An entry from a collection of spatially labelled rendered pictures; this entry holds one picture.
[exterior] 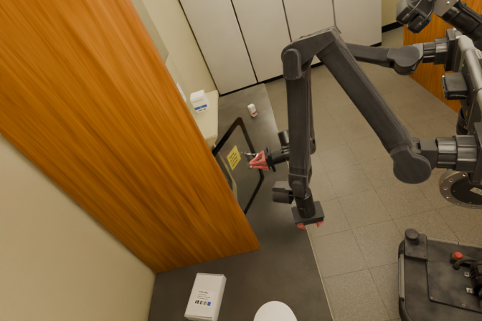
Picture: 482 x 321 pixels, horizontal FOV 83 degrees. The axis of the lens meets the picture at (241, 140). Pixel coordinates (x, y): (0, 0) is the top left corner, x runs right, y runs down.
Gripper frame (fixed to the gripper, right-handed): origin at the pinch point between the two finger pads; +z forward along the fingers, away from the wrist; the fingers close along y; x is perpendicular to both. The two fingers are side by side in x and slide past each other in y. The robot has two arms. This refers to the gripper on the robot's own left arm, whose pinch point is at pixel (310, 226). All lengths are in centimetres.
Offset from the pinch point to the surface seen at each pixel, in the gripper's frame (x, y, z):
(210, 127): -19, 23, -41
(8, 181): 1, 76, -56
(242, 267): 0.9, 31.1, 16.4
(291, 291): 13.6, 13.2, 16.1
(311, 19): -325, -81, 39
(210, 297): 11.7, 43.4, 12.6
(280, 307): 23.7, 16.0, 1.3
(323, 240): -56, -8, 110
